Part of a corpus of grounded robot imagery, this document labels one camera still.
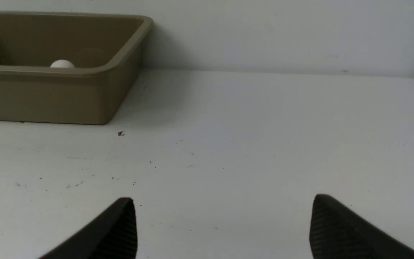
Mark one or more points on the tan plastic bin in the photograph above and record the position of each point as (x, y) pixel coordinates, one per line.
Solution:
(106, 49)

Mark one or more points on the white ball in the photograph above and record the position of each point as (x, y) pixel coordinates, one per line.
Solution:
(62, 64)

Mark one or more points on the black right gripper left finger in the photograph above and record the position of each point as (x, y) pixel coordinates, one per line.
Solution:
(111, 235)

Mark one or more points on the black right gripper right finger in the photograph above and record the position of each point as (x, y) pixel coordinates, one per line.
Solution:
(336, 232)

